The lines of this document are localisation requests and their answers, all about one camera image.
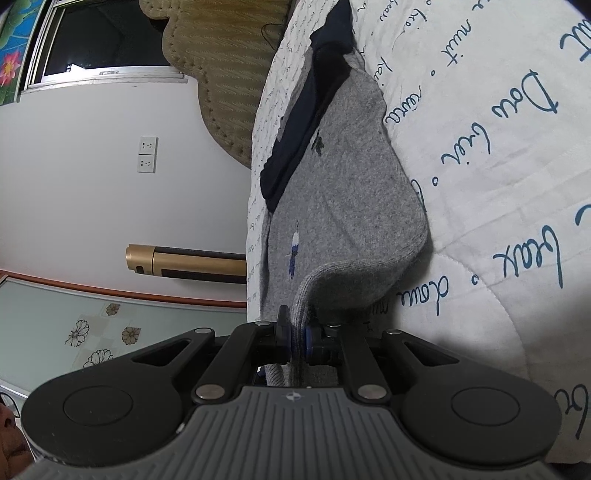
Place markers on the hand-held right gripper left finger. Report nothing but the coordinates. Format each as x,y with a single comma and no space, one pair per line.
290,344

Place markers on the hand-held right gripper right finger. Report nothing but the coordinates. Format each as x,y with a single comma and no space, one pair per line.
308,342

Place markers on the grey sweater with navy sleeves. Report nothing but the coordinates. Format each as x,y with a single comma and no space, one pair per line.
351,194

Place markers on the gold and black cylinder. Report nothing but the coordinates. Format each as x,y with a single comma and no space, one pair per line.
184,263

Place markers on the white script-printed quilt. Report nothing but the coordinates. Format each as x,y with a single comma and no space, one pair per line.
485,184

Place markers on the frosted glass floral panel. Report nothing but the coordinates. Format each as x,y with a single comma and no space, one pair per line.
46,314

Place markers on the olive padded headboard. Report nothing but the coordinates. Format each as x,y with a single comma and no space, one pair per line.
217,60

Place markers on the person's face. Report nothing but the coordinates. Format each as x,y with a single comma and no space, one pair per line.
9,443

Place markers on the aluminium frame window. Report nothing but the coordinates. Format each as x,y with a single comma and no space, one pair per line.
111,37

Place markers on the lotus flower wall picture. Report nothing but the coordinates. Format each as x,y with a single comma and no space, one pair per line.
14,60

